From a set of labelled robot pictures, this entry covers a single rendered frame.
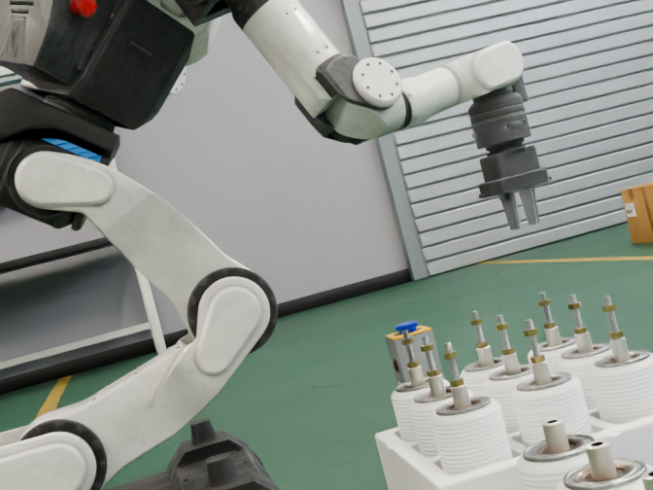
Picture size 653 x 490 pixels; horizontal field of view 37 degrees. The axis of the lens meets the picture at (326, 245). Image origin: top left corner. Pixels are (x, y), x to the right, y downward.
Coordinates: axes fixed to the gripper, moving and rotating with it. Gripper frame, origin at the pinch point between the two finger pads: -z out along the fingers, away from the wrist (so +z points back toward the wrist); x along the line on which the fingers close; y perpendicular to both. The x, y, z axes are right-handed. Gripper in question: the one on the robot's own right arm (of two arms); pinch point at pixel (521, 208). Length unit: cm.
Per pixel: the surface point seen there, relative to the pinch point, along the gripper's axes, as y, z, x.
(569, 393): -24.5, -24.2, -17.1
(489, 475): -24, -31, -32
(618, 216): 408, -42, 369
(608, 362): -21.9, -22.8, -7.6
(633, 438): -29.1, -31.5, -12.5
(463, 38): 426, 102, 293
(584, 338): -12.5, -20.7, -3.5
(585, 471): -56, -23, -40
